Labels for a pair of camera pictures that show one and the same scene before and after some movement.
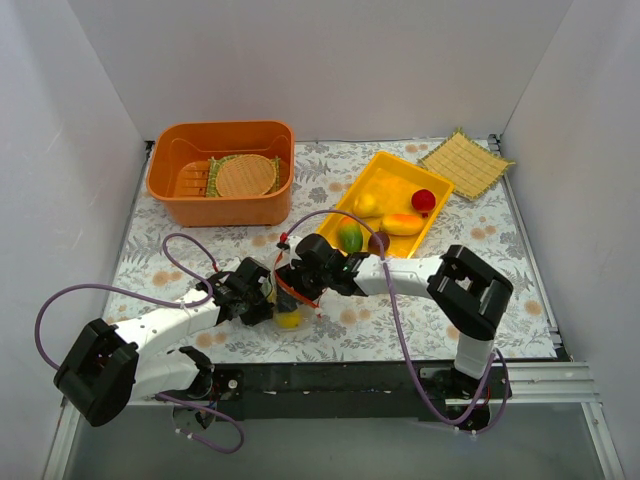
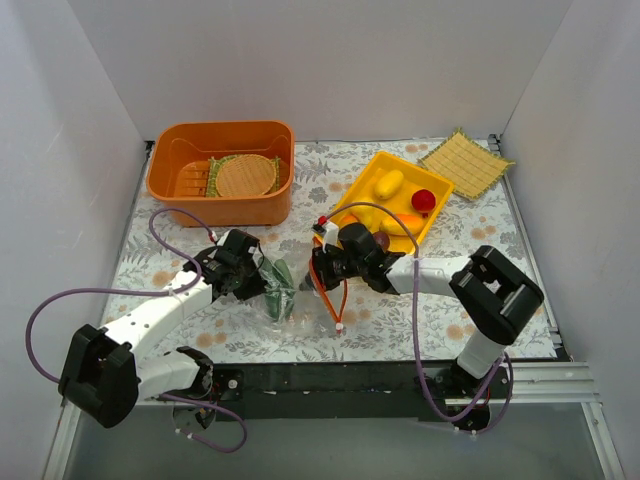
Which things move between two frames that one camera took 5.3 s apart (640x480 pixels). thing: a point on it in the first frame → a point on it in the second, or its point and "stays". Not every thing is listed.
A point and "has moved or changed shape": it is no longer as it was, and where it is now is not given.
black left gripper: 263,304 → 252,276
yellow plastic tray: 400,200 stays
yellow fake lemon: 288,320 → 388,183
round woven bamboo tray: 244,175 stays
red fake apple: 423,200 stays
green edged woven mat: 214,164 stays
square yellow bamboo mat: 471,167 stays
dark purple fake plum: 373,245 stays
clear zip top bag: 290,311 has moved or changed shape
